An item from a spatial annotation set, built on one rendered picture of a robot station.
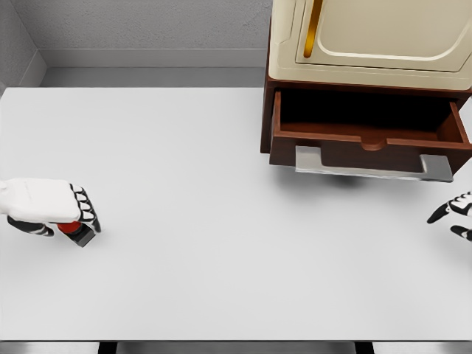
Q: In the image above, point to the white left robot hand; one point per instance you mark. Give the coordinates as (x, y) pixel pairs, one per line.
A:
(37, 201)

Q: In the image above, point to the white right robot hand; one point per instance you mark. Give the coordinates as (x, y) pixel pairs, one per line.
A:
(461, 206)

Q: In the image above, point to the red button grey switch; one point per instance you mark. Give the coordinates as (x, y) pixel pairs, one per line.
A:
(75, 231)

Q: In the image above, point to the cream and brown cabinet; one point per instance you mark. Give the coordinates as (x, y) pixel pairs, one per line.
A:
(284, 55)

